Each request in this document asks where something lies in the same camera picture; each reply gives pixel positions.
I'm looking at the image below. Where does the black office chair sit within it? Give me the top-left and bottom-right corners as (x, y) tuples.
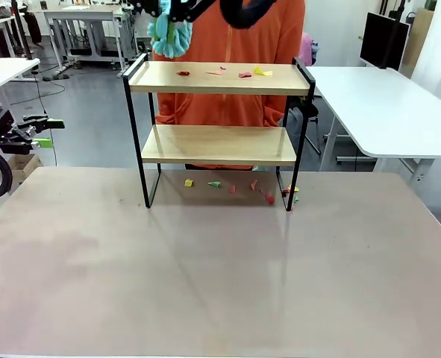
(285, 95), (322, 157)

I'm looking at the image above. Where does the teal chenille duster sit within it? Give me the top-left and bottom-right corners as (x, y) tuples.
(147, 0), (194, 60)

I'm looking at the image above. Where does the person in orange hoodie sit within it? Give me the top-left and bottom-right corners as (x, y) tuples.
(151, 0), (307, 171)

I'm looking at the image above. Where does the cardboard box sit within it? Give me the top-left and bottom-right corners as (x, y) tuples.
(6, 153), (44, 186)

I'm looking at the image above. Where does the pink cloth bundle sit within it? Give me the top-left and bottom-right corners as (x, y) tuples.
(300, 32), (320, 66)

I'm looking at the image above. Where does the grey metal workbench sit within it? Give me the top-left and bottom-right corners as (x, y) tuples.
(42, 4), (140, 74)

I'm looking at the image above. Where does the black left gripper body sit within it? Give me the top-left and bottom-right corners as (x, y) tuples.
(0, 108), (33, 155)

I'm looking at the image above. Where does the large white desk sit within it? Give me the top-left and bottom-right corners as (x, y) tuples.
(304, 65), (441, 184)

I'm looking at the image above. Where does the two-tier wooden shelf black frame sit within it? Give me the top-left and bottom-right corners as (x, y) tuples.
(122, 52), (317, 213)

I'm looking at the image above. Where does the black pole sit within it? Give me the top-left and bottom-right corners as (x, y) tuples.
(10, 0), (34, 62)

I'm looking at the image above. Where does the black monitor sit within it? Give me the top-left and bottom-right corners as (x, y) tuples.
(359, 11), (411, 72)

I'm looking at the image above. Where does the brown board panel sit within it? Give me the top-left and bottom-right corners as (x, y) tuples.
(409, 7), (437, 80)

